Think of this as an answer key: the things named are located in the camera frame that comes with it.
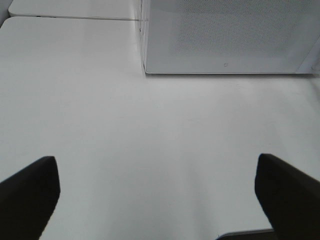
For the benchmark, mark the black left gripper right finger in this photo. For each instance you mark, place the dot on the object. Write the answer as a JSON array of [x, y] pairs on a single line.
[[289, 198]]

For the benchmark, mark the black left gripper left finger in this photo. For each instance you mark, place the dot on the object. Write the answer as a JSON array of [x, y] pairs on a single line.
[[28, 199]]

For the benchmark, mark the round white door button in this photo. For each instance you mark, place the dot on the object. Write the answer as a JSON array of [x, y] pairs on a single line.
[[315, 68]]

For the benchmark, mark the white microwave oven body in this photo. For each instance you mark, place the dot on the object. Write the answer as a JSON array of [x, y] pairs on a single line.
[[310, 50]]

